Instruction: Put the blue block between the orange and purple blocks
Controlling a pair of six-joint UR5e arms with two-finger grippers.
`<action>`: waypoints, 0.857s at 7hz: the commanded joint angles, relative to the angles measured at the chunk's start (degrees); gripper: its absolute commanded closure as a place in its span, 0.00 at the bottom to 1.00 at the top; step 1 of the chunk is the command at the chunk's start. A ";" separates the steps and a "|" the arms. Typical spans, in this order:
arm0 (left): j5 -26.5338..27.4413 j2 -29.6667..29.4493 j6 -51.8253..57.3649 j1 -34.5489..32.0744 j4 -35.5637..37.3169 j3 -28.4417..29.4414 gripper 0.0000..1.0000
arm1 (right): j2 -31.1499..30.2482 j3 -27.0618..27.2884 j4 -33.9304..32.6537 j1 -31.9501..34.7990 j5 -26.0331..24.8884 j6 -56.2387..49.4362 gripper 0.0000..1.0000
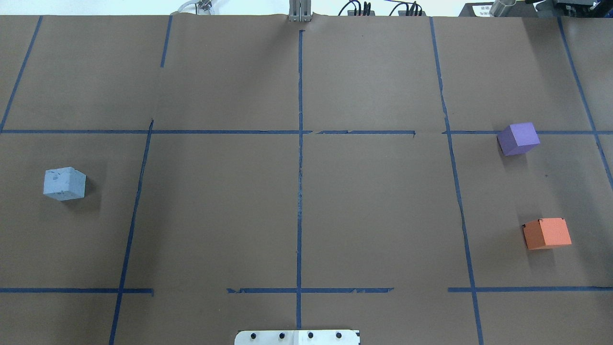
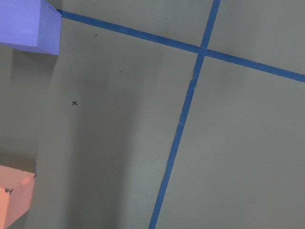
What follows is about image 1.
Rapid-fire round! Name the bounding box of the aluminium frame post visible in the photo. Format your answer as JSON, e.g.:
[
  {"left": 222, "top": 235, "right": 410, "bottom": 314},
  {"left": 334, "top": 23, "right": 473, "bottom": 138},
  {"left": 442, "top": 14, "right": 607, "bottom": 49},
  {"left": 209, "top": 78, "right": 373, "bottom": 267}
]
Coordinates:
[{"left": 288, "top": 0, "right": 312, "bottom": 23}]

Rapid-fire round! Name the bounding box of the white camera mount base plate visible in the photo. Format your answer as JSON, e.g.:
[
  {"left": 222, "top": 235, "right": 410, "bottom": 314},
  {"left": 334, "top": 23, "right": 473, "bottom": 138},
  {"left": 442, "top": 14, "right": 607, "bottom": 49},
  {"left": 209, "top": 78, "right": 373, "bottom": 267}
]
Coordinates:
[{"left": 234, "top": 329, "right": 361, "bottom": 345}]

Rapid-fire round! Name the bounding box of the metal cup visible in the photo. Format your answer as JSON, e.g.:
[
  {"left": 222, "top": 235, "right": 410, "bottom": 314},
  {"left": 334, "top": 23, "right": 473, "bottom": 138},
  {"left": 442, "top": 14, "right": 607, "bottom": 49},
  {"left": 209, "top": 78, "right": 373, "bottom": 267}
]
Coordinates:
[{"left": 489, "top": 0, "right": 517, "bottom": 17}]

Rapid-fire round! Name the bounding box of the purple foam block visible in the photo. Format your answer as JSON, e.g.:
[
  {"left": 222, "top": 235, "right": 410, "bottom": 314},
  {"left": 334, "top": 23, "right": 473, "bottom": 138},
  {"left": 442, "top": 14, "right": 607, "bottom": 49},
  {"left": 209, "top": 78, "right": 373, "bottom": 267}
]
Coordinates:
[{"left": 497, "top": 122, "right": 541, "bottom": 156}]

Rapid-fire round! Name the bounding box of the light blue foam block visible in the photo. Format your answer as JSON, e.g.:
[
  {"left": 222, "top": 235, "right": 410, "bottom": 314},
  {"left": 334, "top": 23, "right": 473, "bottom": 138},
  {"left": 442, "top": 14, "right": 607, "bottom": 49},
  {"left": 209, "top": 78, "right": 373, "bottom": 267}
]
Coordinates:
[{"left": 43, "top": 167, "right": 86, "bottom": 201}]

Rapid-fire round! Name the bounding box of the orange foam block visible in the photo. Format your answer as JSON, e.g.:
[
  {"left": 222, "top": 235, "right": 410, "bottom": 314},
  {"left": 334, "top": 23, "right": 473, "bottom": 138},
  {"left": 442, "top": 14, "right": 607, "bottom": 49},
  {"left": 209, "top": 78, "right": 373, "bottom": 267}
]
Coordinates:
[{"left": 522, "top": 218, "right": 573, "bottom": 250}]

